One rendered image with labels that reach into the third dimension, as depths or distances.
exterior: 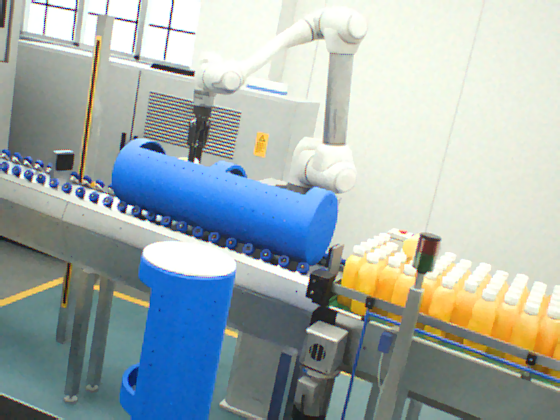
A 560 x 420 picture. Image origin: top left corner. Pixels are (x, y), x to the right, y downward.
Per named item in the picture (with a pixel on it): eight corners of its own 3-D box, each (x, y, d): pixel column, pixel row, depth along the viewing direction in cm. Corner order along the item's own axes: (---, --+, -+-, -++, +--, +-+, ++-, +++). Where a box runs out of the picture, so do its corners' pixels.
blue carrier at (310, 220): (152, 197, 286) (158, 134, 278) (330, 255, 251) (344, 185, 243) (107, 209, 261) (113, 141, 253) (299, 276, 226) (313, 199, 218)
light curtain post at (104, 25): (63, 336, 348) (105, 15, 311) (71, 340, 346) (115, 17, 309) (54, 340, 343) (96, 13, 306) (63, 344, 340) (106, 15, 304)
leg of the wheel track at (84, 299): (70, 395, 295) (88, 267, 281) (79, 400, 292) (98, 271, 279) (60, 400, 290) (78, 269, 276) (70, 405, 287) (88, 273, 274)
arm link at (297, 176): (310, 181, 305) (319, 136, 301) (330, 191, 290) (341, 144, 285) (280, 178, 297) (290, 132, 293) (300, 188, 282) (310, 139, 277)
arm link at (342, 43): (334, 185, 290) (361, 199, 272) (302, 188, 283) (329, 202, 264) (349, 7, 267) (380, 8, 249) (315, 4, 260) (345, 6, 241)
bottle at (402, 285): (404, 331, 205) (418, 276, 201) (383, 324, 207) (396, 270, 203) (408, 324, 211) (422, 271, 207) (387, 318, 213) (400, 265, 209)
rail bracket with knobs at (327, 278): (314, 294, 222) (320, 266, 220) (333, 301, 219) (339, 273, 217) (302, 301, 213) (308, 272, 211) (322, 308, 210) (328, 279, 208)
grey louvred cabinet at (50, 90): (34, 225, 523) (55, 45, 492) (278, 302, 461) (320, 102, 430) (-16, 237, 473) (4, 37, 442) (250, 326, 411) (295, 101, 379)
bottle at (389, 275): (380, 320, 210) (394, 267, 206) (366, 311, 215) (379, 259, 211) (395, 319, 214) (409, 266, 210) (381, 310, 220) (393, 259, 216)
